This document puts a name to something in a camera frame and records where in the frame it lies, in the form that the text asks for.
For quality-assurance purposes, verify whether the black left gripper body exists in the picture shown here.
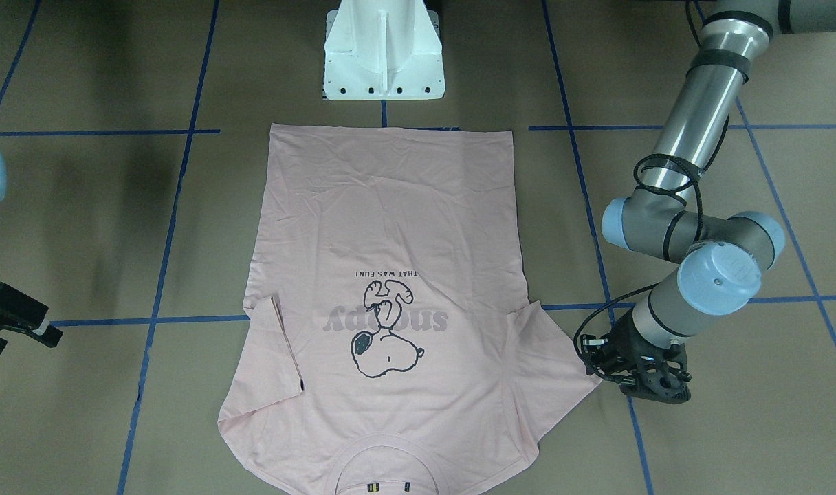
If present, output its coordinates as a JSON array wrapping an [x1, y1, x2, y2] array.
[[600, 320, 692, 404]]

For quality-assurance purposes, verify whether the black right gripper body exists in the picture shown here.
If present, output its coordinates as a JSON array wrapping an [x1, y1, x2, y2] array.
[[0, 282, 50, 334]]

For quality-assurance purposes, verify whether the pink Snoopy t-shirt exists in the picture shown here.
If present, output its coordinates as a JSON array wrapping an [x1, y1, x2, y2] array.
[[217, 123, 598, 494]]

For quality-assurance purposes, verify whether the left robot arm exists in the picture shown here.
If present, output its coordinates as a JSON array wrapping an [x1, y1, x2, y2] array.
[[575, 1, 836, 404]]

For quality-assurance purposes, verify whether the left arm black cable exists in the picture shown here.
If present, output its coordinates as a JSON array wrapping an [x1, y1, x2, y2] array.
[[573, 0, 732, 365]]

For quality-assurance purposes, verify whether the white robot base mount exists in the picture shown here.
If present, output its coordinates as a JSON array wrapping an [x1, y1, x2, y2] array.
[[322, 1, 446, 101]]

